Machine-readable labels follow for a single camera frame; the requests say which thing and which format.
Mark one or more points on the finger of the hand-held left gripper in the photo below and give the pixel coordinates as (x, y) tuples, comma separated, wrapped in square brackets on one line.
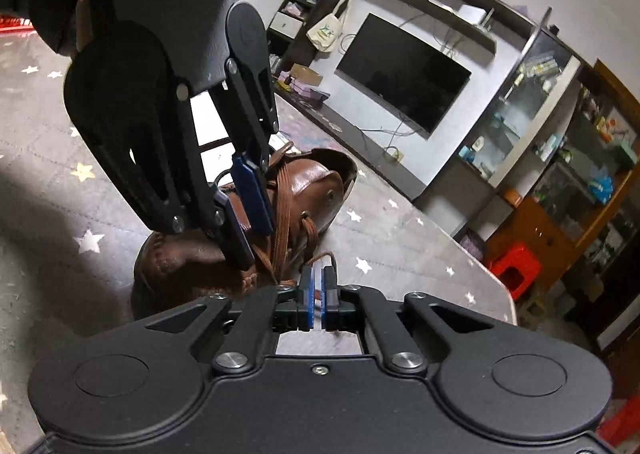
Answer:
[(252, 194), (235, 239)]

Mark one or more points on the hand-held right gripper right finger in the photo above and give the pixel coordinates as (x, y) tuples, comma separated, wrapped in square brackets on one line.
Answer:
[(325, 301)]

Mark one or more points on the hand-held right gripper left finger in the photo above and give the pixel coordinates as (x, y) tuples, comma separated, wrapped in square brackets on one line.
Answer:
[(311, 301)]

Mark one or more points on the brown shoelace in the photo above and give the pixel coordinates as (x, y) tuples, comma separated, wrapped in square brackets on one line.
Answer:
[(282, 214)]

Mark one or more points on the brown leather shoe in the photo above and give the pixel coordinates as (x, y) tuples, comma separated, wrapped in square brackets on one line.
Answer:
[(310, 184)]

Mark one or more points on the white drawer box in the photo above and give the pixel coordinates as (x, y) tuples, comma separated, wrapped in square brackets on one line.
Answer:
[(287, 25)]

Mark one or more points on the grey star-printed mattress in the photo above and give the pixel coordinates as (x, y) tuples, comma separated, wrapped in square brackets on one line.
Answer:
[(400, 254)]

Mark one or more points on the brown cardboard box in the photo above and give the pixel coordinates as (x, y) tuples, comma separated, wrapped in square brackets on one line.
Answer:
[(305, 73)]

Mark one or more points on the pink flat box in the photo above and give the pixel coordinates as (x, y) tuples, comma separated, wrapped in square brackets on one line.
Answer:
[(305, 92)]

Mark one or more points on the black television stand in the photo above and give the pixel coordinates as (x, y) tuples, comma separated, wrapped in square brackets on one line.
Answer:
[(360, 144)]

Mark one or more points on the cream tote bag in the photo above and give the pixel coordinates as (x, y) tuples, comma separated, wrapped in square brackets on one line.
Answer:
[(325, 34)]

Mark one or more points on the black trash bin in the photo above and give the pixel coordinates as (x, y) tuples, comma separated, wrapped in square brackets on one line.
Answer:
[(472, 244)]

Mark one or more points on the black flat-screen television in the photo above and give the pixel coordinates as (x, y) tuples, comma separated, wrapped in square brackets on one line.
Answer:
[(400, 74)]

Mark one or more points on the red plastic stool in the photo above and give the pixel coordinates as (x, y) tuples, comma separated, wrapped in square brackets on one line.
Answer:
[(515, 259)]

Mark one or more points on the brown wooden cabinet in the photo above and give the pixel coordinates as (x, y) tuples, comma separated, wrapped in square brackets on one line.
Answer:
[(545, 234)]

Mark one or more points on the glass display cabinet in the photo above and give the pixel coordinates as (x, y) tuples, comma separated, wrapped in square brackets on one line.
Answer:
[(500, 144)]

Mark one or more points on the white router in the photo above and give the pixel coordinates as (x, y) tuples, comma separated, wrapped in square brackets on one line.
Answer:
[(472, 14)]

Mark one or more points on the wall power outlet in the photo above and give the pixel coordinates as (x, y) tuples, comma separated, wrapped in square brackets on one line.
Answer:
[(396, 154)]

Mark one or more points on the dark floating wall shelf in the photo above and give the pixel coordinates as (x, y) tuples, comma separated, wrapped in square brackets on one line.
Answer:
[(435, 9)]

